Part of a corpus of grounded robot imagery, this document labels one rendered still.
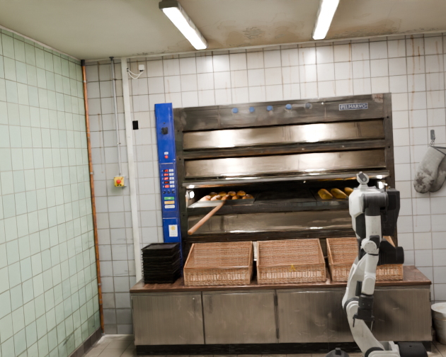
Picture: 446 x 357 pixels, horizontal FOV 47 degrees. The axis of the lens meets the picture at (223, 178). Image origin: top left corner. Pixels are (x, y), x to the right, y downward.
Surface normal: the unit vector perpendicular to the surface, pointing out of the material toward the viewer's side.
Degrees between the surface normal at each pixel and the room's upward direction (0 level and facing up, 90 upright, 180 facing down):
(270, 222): 70
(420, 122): 90
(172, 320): 90
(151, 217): 90
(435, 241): 90
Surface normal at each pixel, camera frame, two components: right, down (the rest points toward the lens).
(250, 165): -0.13, -0.29
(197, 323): -0.11, 0.06
